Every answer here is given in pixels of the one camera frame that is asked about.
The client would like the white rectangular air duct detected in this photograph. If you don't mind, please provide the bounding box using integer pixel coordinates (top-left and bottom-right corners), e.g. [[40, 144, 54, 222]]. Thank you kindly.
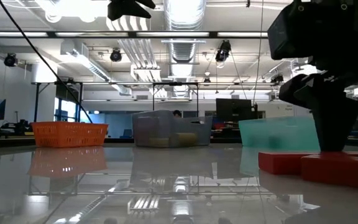
[[59, 42, 133, 96]]

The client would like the frame bar with light strips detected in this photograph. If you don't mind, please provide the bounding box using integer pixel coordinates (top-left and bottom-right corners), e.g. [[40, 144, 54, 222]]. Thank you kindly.
[[0, 30, 270, 39]]

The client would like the yellow cylinder block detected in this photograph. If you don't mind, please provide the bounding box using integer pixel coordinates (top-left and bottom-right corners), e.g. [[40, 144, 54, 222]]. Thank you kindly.
[[174, 133, 198, 147]]

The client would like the black monitor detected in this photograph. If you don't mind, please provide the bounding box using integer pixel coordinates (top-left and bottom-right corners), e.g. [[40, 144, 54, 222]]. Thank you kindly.
[[215, 98, 253, 124]]

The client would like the black metal table frame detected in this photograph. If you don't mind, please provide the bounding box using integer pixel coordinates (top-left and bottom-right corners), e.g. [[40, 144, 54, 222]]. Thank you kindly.
[[0, 136, 321, 147]]

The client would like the black overhead camera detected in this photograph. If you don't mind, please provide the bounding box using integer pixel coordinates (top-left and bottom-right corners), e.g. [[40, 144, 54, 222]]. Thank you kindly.
[[215, 39, 232, 63]]

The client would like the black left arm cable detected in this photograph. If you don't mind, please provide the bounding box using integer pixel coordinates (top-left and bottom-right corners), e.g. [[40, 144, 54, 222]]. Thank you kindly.
[[0, 0, 94, 123]]

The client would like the thin black hanging cable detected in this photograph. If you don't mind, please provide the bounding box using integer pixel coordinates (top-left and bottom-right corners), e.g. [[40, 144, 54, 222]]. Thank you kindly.
[[252, 0, 265, 105]]

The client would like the black background station frame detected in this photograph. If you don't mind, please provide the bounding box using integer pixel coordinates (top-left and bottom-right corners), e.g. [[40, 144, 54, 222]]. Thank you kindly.
[[34, 81, 84, 123], [152, 82, 200, 118]]

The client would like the orange plastic basket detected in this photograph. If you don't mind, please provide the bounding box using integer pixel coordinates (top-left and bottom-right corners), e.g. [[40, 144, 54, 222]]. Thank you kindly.
[[31, 121, 109, 148]]

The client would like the grey plastic bin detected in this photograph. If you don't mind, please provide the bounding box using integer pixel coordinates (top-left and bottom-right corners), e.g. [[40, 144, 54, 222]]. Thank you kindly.
[[131, 110, 213, 147]]

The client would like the silver ventilation duct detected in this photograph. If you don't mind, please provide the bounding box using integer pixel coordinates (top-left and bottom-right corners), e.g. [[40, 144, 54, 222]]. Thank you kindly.
[[163, 0, 207, 98]]

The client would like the teal plastic bin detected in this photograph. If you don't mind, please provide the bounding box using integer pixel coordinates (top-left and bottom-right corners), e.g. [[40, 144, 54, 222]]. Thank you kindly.
[[238, 116, 321, 152]]

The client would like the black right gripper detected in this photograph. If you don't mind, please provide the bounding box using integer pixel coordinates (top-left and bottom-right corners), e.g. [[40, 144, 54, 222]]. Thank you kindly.
[[267, 0, 358, 152]]

